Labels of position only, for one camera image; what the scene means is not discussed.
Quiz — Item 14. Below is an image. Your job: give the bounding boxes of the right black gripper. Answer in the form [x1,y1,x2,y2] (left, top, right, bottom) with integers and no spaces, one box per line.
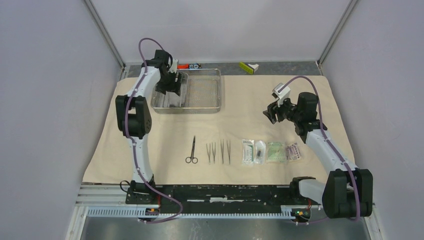
[262,94,302,124]

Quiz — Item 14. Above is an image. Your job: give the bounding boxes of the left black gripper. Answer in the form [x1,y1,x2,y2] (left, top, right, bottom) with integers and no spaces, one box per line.
[155,70,183,97]

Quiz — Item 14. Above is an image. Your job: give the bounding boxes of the stainless steel tray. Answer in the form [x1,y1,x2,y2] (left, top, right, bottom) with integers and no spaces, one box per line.
[151,71,189,109]

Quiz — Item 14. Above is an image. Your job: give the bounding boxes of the wire mesh steel basket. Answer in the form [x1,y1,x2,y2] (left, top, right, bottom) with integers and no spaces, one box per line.
[150,68,222,114]

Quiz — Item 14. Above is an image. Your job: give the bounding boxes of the clear plastic bag item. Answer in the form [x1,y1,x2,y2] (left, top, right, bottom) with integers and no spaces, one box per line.
[254,140,267,165]

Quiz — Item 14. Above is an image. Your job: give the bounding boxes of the green printed gauze packet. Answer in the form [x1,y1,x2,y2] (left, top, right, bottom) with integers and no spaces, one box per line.
[266,142,287,163]

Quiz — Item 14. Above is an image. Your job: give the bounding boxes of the dark packet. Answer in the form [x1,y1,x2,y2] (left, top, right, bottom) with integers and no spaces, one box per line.
[285,142,302,162]

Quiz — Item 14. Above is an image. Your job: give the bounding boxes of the white pouch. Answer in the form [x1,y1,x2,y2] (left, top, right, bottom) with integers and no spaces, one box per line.
[241,139,255,165]

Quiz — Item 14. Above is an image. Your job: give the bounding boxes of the beige cloth wrap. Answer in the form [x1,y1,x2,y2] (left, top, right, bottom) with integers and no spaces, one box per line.
[82,75,355,186]

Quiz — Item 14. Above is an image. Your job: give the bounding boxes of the green white brush tool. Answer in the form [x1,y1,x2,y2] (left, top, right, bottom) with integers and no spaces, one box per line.
[239,62,259,75]

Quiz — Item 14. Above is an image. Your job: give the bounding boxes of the long steel tweezers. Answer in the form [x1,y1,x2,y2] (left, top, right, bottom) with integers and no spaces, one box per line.
[220,139,231,165]

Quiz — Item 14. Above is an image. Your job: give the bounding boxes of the steel surgical forceps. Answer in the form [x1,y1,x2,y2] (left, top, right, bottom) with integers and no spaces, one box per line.
[206,142,217,164]

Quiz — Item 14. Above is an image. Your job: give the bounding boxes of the steel surgical scissors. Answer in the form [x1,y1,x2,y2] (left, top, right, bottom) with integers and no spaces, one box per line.
[184,136,199,164]

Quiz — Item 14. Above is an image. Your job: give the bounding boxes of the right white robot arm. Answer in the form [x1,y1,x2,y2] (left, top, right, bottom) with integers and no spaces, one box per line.
[263,91,373,219]

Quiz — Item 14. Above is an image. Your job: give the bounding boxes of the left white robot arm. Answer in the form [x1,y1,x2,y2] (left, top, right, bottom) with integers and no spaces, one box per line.
[115,49,182,204]

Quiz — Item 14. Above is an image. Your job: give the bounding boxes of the orange red tape roll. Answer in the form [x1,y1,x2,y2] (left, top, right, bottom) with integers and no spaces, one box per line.
[177,64,190,69]

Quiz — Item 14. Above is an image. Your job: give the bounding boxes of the small black blue toy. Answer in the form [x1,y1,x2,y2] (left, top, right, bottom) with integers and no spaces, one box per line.
[189,63,202,69]

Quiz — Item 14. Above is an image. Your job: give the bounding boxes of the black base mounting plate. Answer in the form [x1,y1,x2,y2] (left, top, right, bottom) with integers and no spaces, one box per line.
[120,184,318,215]

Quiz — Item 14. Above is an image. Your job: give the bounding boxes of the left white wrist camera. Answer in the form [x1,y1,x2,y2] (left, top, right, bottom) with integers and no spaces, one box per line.
[168,58,179,73]

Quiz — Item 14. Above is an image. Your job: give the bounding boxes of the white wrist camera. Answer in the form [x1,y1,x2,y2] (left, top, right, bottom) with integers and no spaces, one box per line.
[271,82,291,107]
[168,58,179,73]

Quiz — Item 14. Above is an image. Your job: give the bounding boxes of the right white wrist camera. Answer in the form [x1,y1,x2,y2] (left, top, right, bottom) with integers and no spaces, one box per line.
[271,82,291,107]

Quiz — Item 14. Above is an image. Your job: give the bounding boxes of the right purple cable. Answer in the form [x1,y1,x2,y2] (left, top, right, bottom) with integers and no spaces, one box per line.
[278,75,362,226]

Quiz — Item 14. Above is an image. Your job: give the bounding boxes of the purple cable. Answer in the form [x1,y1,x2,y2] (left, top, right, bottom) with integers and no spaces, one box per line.
[124,37,184,225]
[278,75,362,226]

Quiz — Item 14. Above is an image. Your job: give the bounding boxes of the right aluminium corner post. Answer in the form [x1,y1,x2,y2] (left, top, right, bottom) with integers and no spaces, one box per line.
[316,0,360,70]

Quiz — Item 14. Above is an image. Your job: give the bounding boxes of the aluminium corner post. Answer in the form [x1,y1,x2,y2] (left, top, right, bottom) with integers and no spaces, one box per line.
[316,0,360,70]
[82,0,126,69]

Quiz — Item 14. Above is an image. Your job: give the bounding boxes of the left aluminium corner post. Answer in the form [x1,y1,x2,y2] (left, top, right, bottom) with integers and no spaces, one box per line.
[82,0,126,69]

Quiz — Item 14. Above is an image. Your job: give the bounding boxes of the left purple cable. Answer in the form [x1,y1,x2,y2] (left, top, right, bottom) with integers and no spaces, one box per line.
[124,37,184,225]

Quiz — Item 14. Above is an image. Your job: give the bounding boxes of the white slotted cable duct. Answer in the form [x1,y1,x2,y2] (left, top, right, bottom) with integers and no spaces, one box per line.
[86,206,311,220]

